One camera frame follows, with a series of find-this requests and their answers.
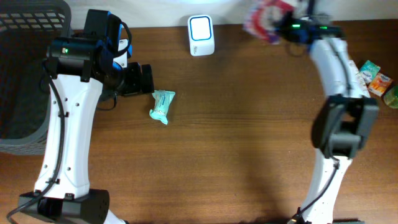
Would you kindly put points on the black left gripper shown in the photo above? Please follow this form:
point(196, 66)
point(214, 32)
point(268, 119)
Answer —
point(136, 83)

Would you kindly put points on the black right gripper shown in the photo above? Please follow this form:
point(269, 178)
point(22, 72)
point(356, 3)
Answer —
point(288, 18)

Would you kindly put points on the mint green wipes pack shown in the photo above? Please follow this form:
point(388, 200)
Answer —
point(163, 99)

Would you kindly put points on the red purple snack bag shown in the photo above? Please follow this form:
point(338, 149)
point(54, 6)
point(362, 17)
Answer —
point(265, 15)

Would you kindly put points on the teal small tissue pack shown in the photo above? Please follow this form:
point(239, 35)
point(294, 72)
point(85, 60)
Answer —
point(368, 71)

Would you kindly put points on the white cone-shaped pouch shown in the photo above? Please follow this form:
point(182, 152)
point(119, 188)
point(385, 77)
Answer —
point(359, 79)

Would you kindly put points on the orange tissue pack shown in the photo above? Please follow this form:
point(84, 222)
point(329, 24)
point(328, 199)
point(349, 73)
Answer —
point(380, 84)

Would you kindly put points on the green lid jar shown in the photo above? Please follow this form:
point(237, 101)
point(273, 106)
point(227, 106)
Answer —
point(390, 98)

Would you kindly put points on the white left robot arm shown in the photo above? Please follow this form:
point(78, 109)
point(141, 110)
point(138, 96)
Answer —
point(82, 70)

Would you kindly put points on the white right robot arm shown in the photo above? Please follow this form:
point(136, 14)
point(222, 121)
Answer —
point(342, 127)

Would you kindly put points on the white barcode scanner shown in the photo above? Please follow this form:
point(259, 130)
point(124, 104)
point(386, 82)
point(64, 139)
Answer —
point(201, 35)

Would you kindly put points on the grey plastic mesh basket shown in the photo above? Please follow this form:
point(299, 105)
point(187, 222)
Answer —
point(27, 29)

